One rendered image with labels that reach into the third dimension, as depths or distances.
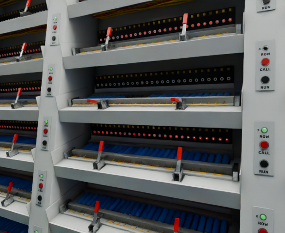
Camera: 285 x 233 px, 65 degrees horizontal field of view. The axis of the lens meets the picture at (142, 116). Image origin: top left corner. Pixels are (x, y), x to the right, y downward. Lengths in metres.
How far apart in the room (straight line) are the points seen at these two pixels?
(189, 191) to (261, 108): 0.27
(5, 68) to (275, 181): 1.06
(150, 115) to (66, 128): 0.37
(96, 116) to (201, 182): 0.38
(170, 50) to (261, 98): 0.28
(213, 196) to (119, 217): 0.33
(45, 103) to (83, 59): 0.22
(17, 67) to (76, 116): 0.39
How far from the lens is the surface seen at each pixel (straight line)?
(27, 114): 0.99
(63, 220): 0.90
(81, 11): 0.93
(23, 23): 1.14
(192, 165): 0.68
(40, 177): 0.91
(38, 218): 0.95
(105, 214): 0.83
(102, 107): 0.74
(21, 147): 1.09
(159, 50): 0.69
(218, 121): 0.61
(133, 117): 0.68
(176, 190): 0.64
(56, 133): 0.86
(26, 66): 1.05
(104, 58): 0.78
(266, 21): 0.66
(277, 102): 0.60
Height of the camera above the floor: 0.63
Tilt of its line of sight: 4 degrees up
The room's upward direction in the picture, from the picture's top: 3 degrees clockwise
